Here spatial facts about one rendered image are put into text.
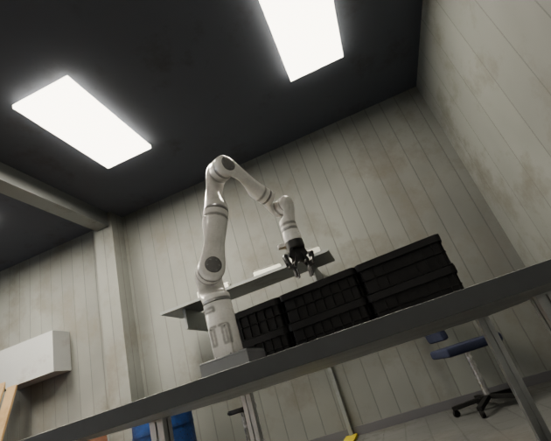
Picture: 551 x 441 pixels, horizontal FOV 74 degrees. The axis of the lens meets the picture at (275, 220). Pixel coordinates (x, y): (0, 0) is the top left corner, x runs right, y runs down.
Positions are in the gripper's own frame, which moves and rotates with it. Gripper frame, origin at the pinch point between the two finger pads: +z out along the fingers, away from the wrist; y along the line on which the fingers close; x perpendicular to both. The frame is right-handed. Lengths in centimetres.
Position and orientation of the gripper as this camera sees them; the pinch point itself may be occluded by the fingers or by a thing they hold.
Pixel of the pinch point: (304, 273)
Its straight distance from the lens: 147.3
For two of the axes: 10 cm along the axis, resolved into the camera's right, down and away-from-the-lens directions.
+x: -3.5, 4.9, 8.0
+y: 8.9, -0.8, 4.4
